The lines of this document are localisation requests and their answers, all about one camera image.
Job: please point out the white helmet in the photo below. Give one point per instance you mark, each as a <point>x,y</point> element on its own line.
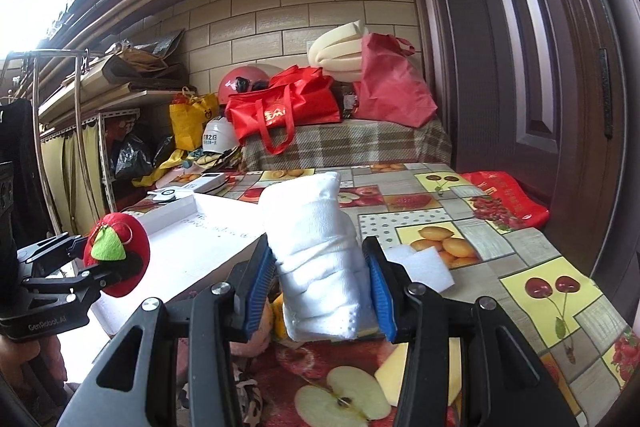
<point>217,134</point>

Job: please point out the cream foam roll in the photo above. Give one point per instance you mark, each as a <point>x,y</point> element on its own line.
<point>332,52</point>

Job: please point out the yellow shopping bag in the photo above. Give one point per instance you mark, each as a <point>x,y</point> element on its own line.
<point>185,122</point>

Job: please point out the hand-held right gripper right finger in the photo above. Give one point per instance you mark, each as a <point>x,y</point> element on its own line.
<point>382,302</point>

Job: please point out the red plush apple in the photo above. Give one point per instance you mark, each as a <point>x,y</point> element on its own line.
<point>134,232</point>

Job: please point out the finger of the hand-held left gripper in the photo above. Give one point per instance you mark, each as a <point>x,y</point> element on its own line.
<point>80,282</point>
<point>55,248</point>

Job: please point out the red helmet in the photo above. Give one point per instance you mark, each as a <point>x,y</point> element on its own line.
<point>232,82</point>

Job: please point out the white round device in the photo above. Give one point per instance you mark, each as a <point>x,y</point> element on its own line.
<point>167,194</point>

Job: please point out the dark red fabric bag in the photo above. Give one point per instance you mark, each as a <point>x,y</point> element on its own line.
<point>395,87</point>

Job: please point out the leopard print cloth item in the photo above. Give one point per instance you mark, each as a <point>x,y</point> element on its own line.
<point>247,399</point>

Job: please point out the white foam sheet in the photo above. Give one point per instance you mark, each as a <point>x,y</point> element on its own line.
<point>407,254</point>
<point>430,272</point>

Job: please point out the stack of brown paper bags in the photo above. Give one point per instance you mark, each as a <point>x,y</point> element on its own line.
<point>135,57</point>

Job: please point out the black plastic bag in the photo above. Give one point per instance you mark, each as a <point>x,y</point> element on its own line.
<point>162,149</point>
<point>131,159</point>

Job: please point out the black hanging garment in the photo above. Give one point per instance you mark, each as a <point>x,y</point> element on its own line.
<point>20,147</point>

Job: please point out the metal storage shelf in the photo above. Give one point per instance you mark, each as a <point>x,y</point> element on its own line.
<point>130,99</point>

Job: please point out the white towel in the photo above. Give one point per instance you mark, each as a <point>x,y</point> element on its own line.
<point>310,232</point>

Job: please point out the yellow shelf curtain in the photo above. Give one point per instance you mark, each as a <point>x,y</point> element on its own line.
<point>55,177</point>

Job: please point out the steel clothes rack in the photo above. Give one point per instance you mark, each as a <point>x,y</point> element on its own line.
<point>77,107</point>

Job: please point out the red tote bag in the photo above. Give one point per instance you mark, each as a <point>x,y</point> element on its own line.
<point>290,107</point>

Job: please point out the plaid cloth covered bench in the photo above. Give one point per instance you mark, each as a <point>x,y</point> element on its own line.
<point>350,142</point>

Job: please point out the brown wooden door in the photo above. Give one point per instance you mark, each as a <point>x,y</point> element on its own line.
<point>525,57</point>

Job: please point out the white shallow tray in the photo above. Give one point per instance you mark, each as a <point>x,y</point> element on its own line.
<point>200,247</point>

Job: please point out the person's left hand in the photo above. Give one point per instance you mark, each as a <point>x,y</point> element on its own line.
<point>30,362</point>

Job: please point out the yellow crumpled cloth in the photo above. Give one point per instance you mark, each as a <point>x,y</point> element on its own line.
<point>170,162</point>

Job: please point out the yellow sponge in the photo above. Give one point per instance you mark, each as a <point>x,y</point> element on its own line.
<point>425,372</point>

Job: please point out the red plastic bag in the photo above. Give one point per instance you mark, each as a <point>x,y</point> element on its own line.
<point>505,202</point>

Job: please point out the fruit print tablecloth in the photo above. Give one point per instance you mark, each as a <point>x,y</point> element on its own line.
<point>500,252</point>

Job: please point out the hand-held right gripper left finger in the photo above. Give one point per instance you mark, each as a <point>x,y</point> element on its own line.
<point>256,292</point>

